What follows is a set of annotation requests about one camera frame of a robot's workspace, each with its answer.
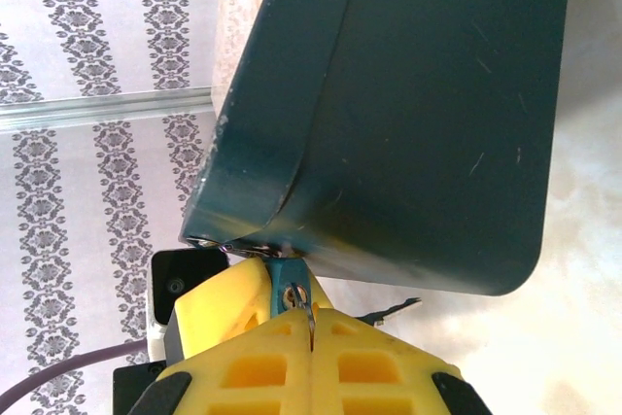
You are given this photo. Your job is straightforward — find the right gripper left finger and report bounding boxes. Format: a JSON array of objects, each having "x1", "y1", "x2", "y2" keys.
[{"x1": 128, "y1": 310, "x2": 312, "y2": 415}]

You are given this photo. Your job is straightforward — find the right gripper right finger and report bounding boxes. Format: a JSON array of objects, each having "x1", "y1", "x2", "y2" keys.
[{"x1": 310, "y1": 307, "x2": 492, "y2": 415}]

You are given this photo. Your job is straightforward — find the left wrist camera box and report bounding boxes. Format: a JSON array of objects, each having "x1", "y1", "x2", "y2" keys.
[{"x1": 148, "y1": 248, "x2": 230, "y2": 358}]

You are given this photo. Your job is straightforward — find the left aluminium frame post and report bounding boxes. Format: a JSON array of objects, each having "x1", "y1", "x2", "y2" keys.
[{"x1": 0, "y1": 86, "x2": 216, "y2": 132}]

